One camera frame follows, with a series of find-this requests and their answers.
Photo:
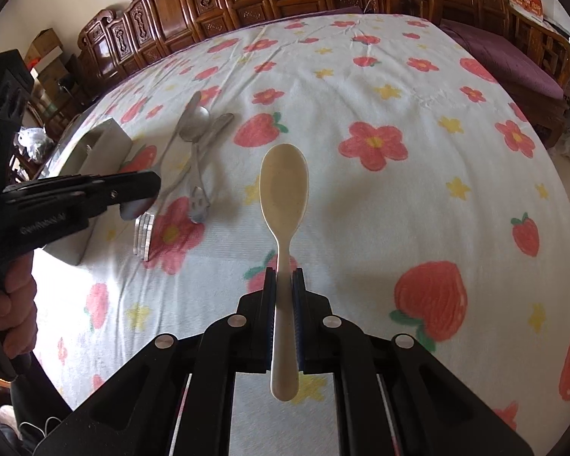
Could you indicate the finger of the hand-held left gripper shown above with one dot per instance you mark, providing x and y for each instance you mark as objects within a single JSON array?
[
  {"x": 104, "y": 202},
  {"x": 133, "y": 181}
]

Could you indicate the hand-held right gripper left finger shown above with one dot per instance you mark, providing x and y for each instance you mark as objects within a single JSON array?
[{"x": 268, "y": 318}]

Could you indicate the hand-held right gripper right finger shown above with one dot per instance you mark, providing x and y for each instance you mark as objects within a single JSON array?
[{"x": 298, "y": 318}]

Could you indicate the metal tray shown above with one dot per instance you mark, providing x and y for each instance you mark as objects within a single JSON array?
[{"x": 104, "y": 147}]

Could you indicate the pale fork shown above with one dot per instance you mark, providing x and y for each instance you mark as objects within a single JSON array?
[{"x": 142, "y": 237}]

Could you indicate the metal spoon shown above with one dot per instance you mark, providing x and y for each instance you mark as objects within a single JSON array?
[{"x": 194, "y": 123}]

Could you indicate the cream plastic spoon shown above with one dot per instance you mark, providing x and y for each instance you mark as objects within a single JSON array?
[{"x": 282, "y": 185}]

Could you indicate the person's left hand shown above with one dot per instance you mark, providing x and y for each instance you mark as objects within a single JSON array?
[{"x": 21, "y": 304}]

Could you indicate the cardboard box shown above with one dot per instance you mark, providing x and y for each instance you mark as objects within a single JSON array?
[
  {"x": 52, "y": 76},
  {"x": 42, "y": 45}
]

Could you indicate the strawberry flower printed cloth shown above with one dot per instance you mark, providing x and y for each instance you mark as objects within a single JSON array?
[{"x": 408, "y": 199}]

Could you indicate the purple cloth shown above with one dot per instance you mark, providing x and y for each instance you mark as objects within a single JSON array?
[{"x": 503, "y": 57}]

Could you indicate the red box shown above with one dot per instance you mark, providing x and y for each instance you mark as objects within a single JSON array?
[{"x": 525, "y": 2}]

